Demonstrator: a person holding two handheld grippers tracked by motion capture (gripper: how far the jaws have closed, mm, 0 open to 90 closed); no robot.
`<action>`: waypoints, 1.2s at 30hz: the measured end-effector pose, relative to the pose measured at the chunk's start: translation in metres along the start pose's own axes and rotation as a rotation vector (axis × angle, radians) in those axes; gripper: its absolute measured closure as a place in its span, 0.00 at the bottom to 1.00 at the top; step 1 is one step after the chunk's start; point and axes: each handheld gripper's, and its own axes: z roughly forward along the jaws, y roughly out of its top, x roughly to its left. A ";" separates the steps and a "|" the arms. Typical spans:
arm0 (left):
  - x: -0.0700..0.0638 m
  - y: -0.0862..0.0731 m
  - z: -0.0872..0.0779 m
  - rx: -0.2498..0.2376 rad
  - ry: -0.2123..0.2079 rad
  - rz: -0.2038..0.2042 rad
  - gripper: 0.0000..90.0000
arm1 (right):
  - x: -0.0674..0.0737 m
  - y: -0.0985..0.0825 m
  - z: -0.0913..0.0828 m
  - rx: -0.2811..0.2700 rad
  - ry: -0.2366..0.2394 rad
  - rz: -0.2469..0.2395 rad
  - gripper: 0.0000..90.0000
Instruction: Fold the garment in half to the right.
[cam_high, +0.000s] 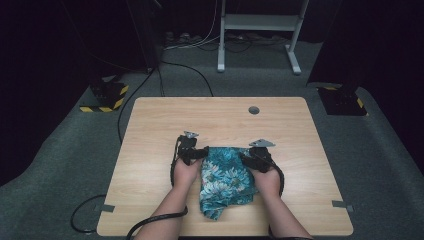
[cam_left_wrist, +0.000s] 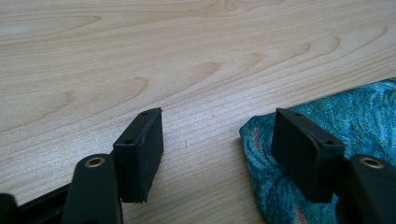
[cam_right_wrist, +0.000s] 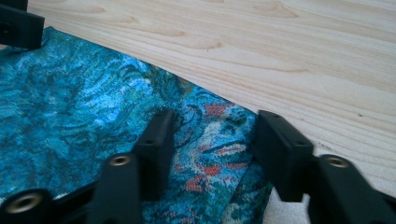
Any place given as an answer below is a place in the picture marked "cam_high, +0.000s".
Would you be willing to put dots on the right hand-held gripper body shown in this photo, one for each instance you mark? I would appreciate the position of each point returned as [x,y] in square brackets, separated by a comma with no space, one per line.
[261,160]

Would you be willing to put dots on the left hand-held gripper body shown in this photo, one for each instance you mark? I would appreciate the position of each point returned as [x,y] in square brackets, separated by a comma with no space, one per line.
[186,150]

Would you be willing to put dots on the teal floral short-sleeved shirt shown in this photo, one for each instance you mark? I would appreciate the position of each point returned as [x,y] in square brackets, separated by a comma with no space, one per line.
[226,181]

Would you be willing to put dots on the person's left hand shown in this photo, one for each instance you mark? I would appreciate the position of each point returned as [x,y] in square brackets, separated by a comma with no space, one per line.
[186,175]

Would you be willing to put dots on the person's right hand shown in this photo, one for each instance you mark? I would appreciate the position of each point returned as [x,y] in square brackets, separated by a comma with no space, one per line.
[268,183]

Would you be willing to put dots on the grey round table grommet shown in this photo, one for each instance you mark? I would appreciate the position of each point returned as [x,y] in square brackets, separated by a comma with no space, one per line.
[254,110]

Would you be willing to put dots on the grey tape strip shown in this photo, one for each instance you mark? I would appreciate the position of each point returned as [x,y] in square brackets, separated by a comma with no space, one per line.
[340,204]
[107,208]

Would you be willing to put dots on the dark power strip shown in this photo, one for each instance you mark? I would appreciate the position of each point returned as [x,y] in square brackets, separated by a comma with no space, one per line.
[181,38]

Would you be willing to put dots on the dark upright stand pole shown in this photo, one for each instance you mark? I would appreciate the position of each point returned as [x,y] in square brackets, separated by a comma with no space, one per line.
[146,33]

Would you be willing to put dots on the white metal stand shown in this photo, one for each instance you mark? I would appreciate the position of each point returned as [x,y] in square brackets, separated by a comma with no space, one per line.
[260,22]

